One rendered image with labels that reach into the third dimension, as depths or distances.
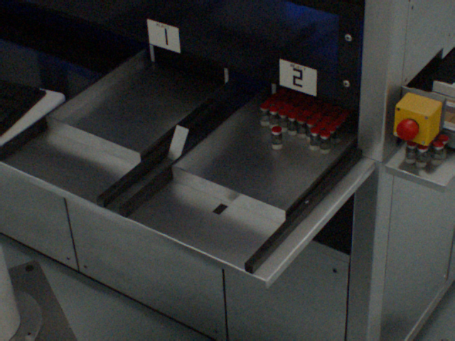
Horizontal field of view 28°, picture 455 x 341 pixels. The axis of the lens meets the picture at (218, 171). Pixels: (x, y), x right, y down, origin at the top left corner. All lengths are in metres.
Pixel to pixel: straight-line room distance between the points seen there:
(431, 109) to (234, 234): 0.43
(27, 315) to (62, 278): 1.33
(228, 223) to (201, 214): 0.06
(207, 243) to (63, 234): 1.13
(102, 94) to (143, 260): 0.62
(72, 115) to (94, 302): 0.93
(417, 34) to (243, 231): 0.51
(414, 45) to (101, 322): 1.39
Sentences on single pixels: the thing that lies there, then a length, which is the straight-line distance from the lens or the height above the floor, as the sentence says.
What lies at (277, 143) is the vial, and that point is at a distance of 1.82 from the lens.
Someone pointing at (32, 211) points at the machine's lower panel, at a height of 0.26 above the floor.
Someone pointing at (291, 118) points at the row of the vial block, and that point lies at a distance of 1.85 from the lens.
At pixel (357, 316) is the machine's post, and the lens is 2.12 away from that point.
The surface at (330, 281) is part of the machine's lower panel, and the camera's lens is 2.09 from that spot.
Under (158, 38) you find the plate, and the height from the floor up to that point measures 1.01.
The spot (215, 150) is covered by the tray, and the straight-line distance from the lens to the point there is 1.84.
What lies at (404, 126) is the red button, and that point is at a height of 1.01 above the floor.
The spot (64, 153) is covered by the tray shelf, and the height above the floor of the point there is 0.88.
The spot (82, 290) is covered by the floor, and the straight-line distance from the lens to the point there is 2.84.
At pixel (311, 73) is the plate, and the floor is 1.04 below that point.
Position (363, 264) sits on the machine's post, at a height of 0.59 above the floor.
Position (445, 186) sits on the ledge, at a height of 0.88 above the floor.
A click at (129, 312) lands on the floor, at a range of 2.75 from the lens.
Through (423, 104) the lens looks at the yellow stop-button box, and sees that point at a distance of 1.72.
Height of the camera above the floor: 1.96
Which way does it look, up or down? 37 degrees down
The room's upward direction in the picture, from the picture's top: 4 degrees counter-clockwise
